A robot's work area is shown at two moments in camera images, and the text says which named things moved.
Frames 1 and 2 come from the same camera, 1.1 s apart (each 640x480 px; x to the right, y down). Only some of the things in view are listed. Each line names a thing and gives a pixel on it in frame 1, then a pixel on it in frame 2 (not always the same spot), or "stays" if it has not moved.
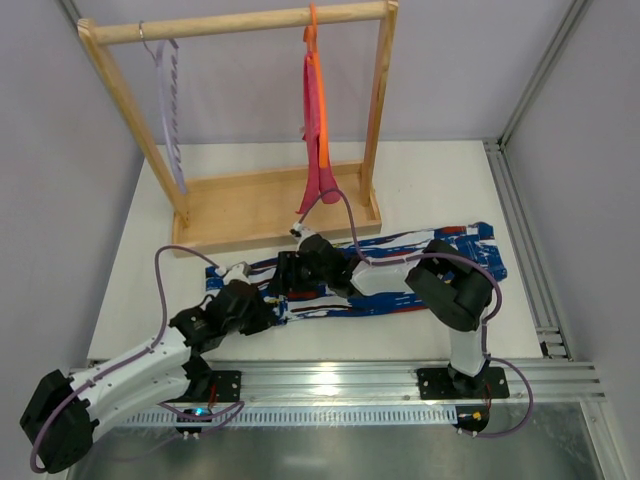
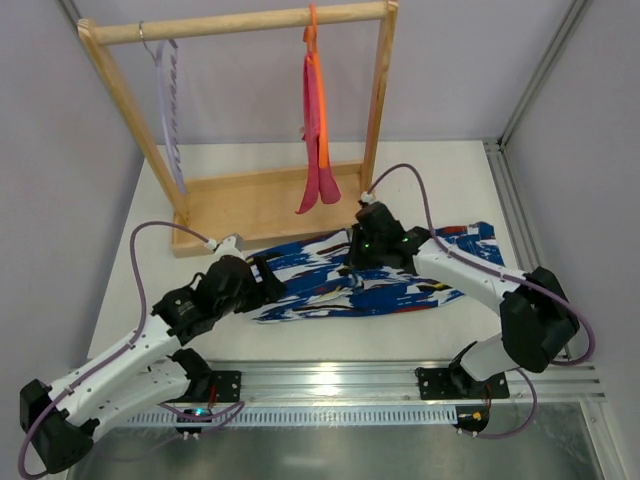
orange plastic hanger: [310, 36] stays
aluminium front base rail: [528, 381] stays
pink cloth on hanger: [319, 181] stays
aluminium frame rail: [541, 302] stays
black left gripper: [258, 315] → [261, 282]
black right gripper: [285, 272] → [358, 257]
